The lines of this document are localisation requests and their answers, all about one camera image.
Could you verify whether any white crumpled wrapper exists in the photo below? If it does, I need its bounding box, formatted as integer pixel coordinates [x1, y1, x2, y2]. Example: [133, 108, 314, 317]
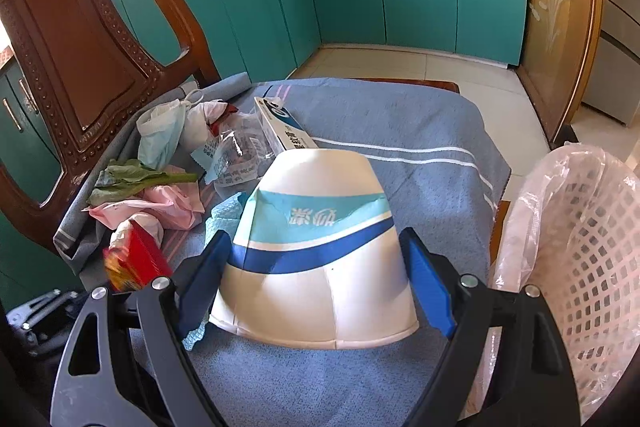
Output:
[107, 213, 166, 258]

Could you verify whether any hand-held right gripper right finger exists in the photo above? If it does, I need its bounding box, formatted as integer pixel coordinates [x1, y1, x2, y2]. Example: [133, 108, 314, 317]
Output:
[399, 227, 583, 427]

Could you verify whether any red snack packet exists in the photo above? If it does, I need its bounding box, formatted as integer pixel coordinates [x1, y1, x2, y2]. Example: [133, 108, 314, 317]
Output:
[102, 222, 173, 293]

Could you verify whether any white plastic basket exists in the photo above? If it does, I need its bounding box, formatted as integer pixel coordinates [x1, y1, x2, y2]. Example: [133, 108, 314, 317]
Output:
[510, 147, 640, 413]

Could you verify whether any white plastic bag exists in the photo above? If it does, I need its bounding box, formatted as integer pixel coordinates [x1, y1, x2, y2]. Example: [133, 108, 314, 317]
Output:
[185, 99, 241, 152]

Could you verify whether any blue striped towel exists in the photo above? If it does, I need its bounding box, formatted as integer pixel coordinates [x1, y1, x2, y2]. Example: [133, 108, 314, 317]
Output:
[52, 72, 513, 427]

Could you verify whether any pink plastic packet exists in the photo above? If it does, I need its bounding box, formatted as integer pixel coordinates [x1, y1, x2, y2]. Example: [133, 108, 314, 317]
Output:
[82, 164, 206, 233]

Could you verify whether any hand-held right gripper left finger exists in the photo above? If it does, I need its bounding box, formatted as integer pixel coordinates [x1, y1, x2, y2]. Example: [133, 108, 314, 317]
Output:
[50, 229, 233, 427]

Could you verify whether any green vegetable leaf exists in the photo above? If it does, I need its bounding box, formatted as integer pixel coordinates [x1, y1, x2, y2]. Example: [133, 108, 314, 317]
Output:
[86, 158, 200, 208]

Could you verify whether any grey refrigerator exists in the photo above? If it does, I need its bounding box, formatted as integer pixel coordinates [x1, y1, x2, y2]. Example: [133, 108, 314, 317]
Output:
[580, 0, 640, 128]

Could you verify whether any clear printed plastic wrapper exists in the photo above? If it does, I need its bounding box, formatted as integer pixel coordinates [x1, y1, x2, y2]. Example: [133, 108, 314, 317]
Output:
[192, 109, 276, 188]

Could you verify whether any blue face mask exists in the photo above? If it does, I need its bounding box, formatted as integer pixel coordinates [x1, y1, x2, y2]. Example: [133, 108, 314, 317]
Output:
[136, 89, 203, 172]

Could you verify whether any white paper bowl blue band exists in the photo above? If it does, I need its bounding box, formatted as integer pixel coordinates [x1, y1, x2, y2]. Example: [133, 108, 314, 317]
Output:
[207, 148, 420, 352]

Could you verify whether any light blue wipe cloth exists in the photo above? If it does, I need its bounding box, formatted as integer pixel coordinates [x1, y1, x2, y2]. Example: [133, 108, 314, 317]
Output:
[182, 192, 251, 353]

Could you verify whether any carved wooden chair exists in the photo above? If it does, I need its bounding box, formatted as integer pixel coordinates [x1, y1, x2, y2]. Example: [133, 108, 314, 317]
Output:
[0, 0, 511, 278]

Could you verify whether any toothpaste box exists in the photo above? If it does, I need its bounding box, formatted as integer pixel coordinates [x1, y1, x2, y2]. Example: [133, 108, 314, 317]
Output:
[252, 96, 321, 158]

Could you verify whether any wooden glass door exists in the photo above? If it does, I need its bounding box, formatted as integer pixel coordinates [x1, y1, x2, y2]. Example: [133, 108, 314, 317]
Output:
[495, 0, 606, 142]

